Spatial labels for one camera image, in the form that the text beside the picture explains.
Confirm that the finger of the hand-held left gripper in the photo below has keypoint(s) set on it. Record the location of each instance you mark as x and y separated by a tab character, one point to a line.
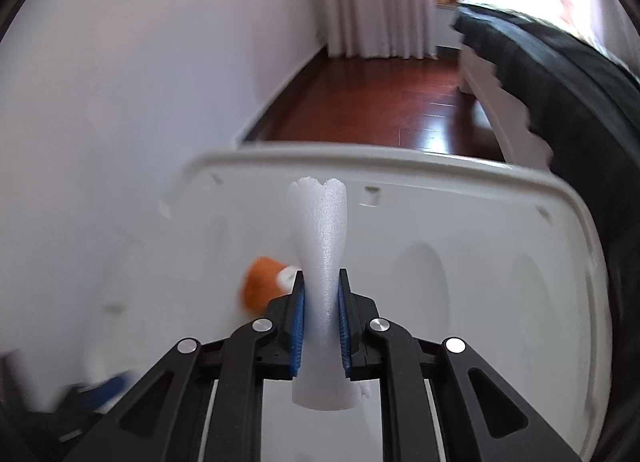
107	387

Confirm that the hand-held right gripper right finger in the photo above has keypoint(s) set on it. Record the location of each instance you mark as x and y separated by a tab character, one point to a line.
344	327

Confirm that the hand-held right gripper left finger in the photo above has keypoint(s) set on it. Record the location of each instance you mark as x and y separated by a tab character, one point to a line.
297	327

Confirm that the white foam tube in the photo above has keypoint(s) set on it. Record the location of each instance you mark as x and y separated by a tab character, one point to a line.
320	292

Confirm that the orange packet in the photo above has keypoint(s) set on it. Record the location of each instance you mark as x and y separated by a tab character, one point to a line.
260	287

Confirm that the white plastic table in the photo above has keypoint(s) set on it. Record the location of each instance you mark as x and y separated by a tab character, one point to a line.
475	267

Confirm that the white bed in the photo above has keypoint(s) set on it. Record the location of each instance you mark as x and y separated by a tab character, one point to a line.
492	97

